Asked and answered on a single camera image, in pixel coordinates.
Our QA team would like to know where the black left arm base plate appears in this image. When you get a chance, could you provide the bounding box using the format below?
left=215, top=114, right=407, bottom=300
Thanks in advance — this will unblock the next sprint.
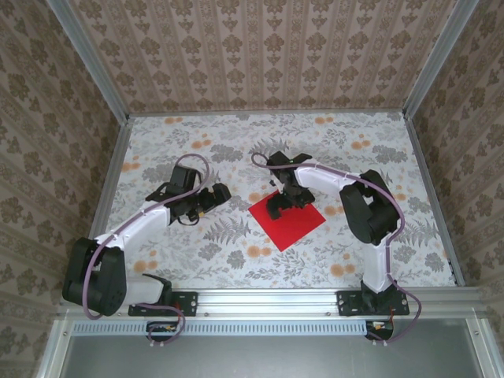
left=128, top=290, right=198, bottom=317

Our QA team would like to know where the aluminium right frame post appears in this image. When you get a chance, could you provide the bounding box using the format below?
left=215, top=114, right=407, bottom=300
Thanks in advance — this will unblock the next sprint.
left=402, top=0, right=480, bottom=119

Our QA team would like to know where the black connector board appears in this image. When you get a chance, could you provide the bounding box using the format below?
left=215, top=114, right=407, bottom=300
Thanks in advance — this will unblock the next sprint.
left=146, top=321, right=178, bottom=342
left=365, top=319, right=395, bottom=340

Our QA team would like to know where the aluminium left frame post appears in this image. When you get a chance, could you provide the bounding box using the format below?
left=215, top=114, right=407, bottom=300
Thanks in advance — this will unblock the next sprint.
left=46, top=0, right=131, bottom=123

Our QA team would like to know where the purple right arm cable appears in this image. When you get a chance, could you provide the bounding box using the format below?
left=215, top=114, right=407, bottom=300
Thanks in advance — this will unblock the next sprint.
left=250, top=152, right=422, bottom=347

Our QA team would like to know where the grey metal panel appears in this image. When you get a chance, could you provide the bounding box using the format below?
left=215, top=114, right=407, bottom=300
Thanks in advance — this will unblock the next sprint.
left=58, top=334, right=484, bottom=378

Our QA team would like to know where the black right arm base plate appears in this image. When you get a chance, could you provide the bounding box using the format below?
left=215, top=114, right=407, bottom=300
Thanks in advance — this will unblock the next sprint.
left=337, top=290, right=410, bottom=317

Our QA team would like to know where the grey slotted cable duct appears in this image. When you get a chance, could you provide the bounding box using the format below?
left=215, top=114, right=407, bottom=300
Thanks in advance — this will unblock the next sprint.
left=72, top=319, right=397, bottom=338

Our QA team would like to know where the floral patterned table cover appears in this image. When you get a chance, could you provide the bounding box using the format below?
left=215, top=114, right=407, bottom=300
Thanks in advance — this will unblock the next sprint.
left=90, top=113, right=460, bottom=291

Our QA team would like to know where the red square paper sheet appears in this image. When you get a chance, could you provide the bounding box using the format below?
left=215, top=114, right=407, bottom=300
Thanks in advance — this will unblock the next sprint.
left=247, top=191, right=327, bottom=252

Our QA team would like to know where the black right connector board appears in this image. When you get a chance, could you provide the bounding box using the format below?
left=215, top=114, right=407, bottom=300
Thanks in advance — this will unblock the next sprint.
left=365, top=319, right=395, bottom=340

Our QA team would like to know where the aluminium rear table rail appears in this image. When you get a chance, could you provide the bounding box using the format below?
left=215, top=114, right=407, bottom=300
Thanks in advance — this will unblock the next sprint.
left=128, top=110, right=406, bottom=118

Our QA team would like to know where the aluminium right table rail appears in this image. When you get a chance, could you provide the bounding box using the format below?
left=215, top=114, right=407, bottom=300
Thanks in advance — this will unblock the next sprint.
left=403, top=113, right=465, bottom=287

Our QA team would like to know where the aluminium mounting rail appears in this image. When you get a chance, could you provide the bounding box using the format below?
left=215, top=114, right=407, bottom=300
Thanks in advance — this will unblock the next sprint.
left=58, top=287, right=484, bottom=318

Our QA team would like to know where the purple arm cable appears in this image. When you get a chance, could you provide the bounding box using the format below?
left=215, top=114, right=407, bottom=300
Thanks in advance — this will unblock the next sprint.
left=250, top=152, right=422, bottom=347
left=80, top=153, right=212, bottom=350

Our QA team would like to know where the aluminium table rail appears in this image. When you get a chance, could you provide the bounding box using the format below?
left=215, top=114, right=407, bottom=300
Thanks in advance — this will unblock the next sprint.
left=128, top=110, right=406, bottom=118
left=403, top=113, right=465, bottom=287
left=91, top=117, right=133, bottom=242

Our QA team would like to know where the aluminium frame post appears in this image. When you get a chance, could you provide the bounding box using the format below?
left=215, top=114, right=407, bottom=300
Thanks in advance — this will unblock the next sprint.
left=402, top=0, right=480, bottom=119
left=46, top=0, right=131, bottom=123

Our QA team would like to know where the black left connector board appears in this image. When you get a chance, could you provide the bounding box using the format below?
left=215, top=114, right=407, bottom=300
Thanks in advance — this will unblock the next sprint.
left=146, top=321, right=178, bottom=342

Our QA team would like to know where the aluminium left table rail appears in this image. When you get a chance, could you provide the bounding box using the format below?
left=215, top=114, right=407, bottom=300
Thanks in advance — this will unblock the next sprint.
left=91, top=117, right=133, bottom=242

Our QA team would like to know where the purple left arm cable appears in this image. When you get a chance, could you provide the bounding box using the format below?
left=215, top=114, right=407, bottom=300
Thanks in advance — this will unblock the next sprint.
left=80, top=153, right=212, bottom=350

